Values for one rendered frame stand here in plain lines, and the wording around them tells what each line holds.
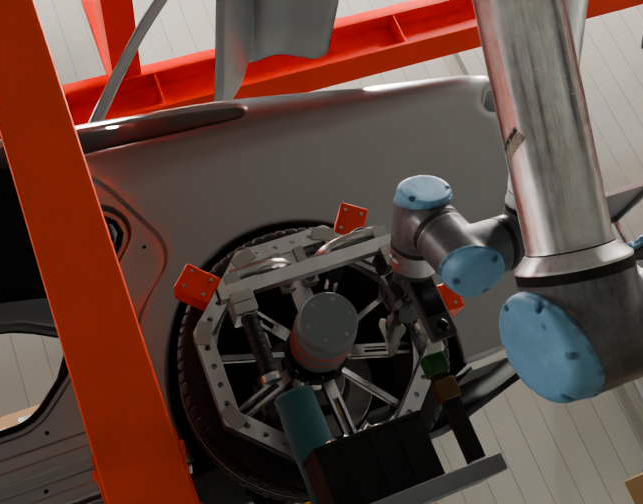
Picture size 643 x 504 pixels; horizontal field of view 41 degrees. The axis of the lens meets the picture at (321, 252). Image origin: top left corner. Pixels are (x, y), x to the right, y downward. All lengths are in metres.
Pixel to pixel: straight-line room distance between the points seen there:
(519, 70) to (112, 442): 1.09
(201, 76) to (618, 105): 4.08
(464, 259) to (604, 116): 6.62
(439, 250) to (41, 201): 0.96
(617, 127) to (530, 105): 6.80
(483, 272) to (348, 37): 4.22
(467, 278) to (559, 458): 5.31
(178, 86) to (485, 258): 4.00
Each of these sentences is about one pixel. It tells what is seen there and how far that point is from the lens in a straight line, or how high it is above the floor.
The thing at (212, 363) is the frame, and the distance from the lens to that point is 1.96.
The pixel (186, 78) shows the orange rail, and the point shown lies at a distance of 5.20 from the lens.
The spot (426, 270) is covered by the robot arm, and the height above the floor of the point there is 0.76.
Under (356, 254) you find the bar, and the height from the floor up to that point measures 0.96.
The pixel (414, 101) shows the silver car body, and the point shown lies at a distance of 2.77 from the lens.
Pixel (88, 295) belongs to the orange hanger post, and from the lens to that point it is 1.86.
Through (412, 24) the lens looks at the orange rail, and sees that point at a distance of 5.61.
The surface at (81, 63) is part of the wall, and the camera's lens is 7.41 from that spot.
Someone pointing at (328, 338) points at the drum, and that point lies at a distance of 1.84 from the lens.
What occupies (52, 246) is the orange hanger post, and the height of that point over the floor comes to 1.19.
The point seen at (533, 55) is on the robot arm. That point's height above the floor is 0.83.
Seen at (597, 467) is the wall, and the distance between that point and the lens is 6.68.
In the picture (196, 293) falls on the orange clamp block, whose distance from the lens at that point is 2.01.
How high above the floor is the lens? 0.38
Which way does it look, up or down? 19 degrees up
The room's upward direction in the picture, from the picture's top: 22 degrees counter-clockwise
